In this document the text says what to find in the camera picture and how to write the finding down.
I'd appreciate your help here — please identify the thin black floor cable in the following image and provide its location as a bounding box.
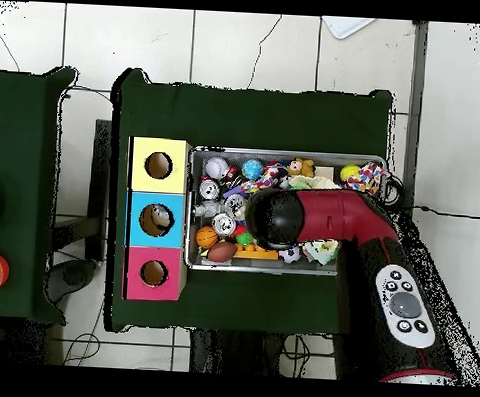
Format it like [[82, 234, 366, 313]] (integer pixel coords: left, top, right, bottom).
[[402, 203, 480, 221]]

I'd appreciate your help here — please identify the brown toy football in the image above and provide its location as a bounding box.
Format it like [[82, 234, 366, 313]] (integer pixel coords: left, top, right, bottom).
[[206, 240, 239, 264]]

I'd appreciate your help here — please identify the brown plush monkey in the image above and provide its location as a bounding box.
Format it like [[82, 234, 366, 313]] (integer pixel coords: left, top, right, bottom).
[[285, 156, 317, 178]]

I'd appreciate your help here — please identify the black floor stand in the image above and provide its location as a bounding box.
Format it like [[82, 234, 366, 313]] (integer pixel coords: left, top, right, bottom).
[[43, 116, 114, 307]]

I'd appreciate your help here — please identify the white baseball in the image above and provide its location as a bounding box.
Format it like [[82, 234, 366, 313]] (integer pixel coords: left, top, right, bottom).
[[203, 156, 230, 181]]

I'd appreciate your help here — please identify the dark green table cloth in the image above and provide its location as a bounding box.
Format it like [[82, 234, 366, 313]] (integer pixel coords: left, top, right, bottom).
[[100, 66, 395, 347]]

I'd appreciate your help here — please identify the colourful dotted cloth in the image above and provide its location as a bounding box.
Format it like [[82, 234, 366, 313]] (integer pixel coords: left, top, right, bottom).
[[343, 160, 388, 195]]

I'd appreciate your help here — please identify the small green covered table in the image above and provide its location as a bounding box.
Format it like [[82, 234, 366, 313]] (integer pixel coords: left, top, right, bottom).
[[0, 62, 81, 326]]

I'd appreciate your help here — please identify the silver mesh bin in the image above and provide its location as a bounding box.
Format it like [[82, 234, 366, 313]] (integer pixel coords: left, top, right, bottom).
[[182, 145, 388, 281]]

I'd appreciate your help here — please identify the orange toy basketball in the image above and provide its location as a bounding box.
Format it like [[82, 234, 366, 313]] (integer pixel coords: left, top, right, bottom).
[[194, 224, 220, 250]]

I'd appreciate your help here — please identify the wooden box with three holes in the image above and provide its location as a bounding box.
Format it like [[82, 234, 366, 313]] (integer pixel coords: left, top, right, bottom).
[[121, 136, 195, 304]]

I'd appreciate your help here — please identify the white tray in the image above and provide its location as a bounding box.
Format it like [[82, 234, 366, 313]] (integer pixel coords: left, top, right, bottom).
[[319, 15, 377, 42]]

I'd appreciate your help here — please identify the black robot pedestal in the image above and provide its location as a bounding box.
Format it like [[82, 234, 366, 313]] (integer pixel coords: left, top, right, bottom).
[[188, 327, 286, 377]]

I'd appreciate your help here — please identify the cream knitted cloth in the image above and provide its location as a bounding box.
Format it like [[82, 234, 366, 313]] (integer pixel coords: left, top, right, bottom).
[[283, 173, 345, 268]]

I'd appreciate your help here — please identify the yellow ball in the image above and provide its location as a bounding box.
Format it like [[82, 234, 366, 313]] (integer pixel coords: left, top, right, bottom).
[[339, 163, 362, 185]]

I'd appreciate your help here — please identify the black white soccer ball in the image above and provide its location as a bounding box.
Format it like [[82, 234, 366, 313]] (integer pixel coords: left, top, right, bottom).
[[278, 245, 303, 266]]

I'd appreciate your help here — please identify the blue globe ball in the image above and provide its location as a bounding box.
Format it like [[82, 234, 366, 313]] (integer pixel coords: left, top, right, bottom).
[[240, 158, 266, 182]]

